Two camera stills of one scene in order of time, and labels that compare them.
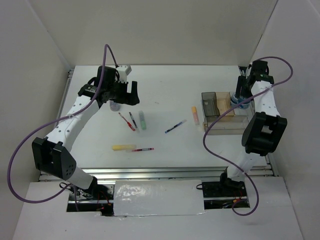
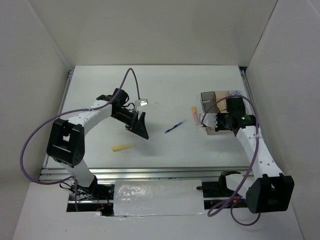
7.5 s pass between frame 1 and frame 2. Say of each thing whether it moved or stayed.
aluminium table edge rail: stayed
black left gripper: moved
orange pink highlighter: stayed
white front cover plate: stayed
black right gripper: moved
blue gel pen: stayed
